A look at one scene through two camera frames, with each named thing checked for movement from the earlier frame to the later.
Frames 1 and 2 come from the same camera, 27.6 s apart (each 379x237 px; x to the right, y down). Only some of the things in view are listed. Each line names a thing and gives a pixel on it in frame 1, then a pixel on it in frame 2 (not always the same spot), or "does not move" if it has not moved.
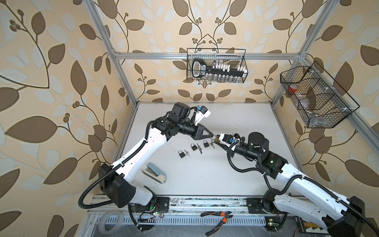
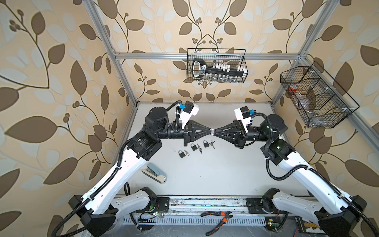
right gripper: (226, 148) → (240, 138)
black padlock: (206, 143) does not move
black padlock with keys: (194, 147) does not move
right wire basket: (320, 101) does not move
